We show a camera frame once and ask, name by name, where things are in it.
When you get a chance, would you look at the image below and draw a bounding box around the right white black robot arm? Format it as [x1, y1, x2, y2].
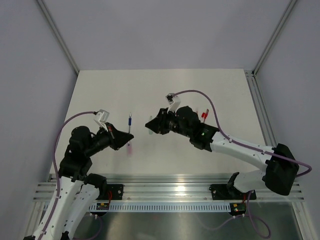
[145, 106, 299, 198]

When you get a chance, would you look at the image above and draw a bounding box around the clear red-tipped pen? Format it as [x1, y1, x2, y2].
[201, 112, 206, 123]

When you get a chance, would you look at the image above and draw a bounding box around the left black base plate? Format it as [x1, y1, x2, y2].
[97, 184, 124, 201]

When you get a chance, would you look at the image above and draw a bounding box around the purple cable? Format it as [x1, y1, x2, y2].
[34, 110, 106, 238]
[172, 88, 313, 237]

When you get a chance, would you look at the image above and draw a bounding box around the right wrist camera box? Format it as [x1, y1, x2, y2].
[165, 93, 181, 113]

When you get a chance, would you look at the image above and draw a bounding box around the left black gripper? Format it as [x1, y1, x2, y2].
[85, 122, 134, 157]

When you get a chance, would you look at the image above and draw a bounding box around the left aluminium frame post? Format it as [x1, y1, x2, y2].
[35, 0, 80, 76]

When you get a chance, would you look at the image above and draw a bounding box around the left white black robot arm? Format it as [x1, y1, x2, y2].
[26, 122, 134, 240]

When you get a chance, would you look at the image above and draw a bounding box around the right aluminium side rail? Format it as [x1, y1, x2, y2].
[244, 69, 283, 156]

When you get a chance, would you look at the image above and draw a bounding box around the aluminium front rail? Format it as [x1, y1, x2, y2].
[32, 173, 305, 203]

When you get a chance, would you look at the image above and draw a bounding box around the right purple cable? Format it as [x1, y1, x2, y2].
[172, 88, 313, 237]

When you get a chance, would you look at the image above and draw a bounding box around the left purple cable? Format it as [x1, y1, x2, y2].
[34, 110, 106, 238]

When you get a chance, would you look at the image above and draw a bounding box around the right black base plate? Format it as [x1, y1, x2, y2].
[208, 172, 249, 201]

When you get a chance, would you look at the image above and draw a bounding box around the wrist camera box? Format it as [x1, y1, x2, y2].
[94, 109, 110, 129]
[165, 93, 181, 113]

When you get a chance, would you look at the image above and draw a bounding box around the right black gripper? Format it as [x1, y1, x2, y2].
[145, 107, 192, 138]

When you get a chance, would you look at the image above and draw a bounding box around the blue ballpoint pen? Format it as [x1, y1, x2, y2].
[127, 112, 132, 147]

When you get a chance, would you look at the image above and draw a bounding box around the pink highlighter marker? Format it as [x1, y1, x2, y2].
[127, 145, 133, 156]

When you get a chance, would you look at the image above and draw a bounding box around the white slotted cable duct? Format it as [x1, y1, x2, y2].
[43, 202, 246, 212]

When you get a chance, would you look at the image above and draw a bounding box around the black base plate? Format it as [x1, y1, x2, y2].
[97, 184, 124, 201]
[208, 172, 249, 201]

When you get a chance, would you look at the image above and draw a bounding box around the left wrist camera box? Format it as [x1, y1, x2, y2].
[94, 109, 110, 129]

